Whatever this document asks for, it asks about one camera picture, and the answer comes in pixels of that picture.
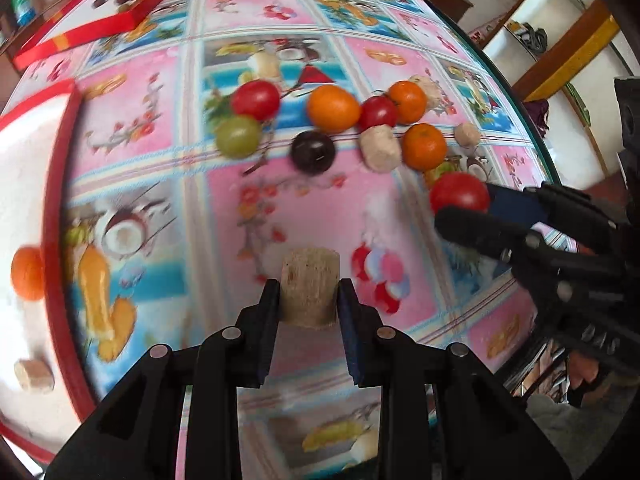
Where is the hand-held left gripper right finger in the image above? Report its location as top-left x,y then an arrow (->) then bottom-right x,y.
336,278 -> 573,480

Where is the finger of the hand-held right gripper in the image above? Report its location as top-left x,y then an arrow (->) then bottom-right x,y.
434,205 -> 621,307
487,182 -> 626,256

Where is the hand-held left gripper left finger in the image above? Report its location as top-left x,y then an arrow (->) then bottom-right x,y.
45,279 -> 281,480

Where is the beige cork piece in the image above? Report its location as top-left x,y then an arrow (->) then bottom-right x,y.
14,358 -> 55,393
454,122 -> 481,149
280,247 -> 342,328
359,125 -> 402,173

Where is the green round fruit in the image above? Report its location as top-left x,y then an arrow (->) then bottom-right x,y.
215,116 -> 262,158

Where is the large red tomato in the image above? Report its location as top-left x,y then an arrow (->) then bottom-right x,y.
231,80 -> 281,122

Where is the red gift box tray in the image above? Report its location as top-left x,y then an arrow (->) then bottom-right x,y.
12,0 -> 183,71
0,79 -> 98,461

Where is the person's right hand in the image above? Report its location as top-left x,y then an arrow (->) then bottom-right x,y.
567,352 -> 621,408

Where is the fruit print tablecloth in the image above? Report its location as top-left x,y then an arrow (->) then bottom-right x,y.
0,0 -> 561,480

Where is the red tomato with stem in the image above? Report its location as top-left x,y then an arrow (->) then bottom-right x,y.
358,94 -> 399,131

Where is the green water bottle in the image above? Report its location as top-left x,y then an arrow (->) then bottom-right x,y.
12,0 -> 36,26

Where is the white wall shelf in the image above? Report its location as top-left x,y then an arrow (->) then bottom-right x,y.
480,0 -> 631,171

